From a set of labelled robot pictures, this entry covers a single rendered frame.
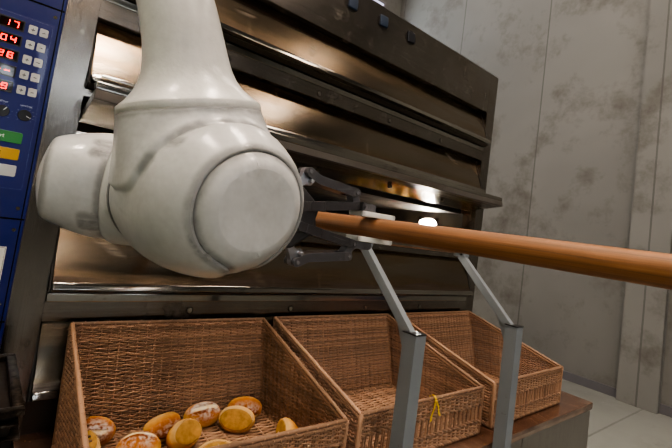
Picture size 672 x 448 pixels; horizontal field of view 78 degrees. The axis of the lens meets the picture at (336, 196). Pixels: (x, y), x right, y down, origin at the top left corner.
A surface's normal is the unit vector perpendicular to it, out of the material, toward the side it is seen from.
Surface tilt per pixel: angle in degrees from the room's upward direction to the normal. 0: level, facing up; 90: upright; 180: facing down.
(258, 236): 98
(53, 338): 70
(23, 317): 90
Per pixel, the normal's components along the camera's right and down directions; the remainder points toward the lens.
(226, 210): 0.68, 0.20
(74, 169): 0.16, -0.18
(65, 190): 0.14, 0.18
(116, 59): 0.64, -0.31
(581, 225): -0.77, -0.15
